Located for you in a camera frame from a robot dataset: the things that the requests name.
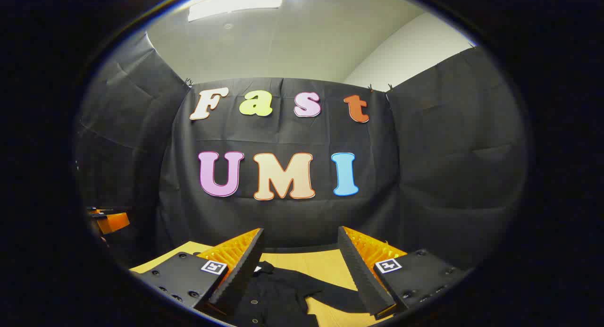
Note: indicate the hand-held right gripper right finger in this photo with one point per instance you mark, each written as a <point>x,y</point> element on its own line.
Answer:
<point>363,275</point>

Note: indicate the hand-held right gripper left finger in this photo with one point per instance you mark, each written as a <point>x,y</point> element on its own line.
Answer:
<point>236,280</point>

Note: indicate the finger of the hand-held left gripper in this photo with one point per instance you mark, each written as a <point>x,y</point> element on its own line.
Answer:
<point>113,222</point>

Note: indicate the black buttoned garment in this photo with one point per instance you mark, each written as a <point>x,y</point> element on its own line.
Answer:
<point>278,294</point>

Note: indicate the black backdrop cloth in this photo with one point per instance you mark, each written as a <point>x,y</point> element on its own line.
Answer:
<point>424,166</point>

